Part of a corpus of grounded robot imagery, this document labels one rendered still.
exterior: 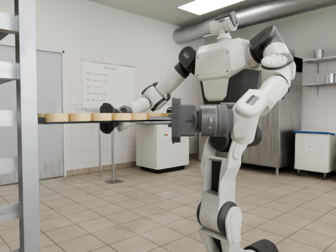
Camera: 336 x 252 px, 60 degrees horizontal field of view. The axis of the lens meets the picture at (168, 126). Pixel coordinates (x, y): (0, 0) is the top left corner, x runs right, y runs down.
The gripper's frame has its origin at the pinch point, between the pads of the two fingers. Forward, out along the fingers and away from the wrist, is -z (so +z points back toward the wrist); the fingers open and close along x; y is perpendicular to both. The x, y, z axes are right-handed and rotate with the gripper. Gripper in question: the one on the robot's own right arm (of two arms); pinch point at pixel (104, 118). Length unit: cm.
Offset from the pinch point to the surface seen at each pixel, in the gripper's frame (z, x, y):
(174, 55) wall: 537, 129, 7
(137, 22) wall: 466, 180, -64
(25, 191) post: -61, -13, 2
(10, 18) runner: -60, 20, -1
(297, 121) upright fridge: 424, -11, 234
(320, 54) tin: 400, 103, 260
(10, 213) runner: -60, -17, -1
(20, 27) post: -61, 18, 2
